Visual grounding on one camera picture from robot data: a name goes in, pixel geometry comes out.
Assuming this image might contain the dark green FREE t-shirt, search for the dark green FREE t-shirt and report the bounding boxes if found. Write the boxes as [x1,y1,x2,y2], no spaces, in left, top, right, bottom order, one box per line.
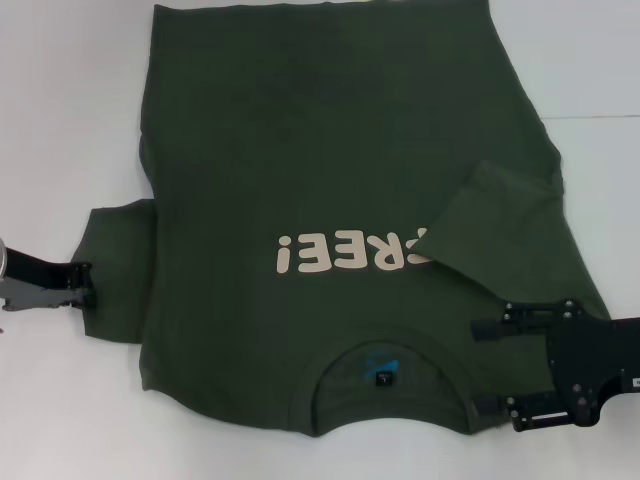
[69,2,614,441]

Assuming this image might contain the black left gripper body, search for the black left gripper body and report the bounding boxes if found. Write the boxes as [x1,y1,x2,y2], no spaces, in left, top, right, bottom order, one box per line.
[0,244,77,314]

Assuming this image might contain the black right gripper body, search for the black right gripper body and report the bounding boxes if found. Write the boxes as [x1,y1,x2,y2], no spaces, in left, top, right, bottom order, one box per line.
[546,298,640,430]

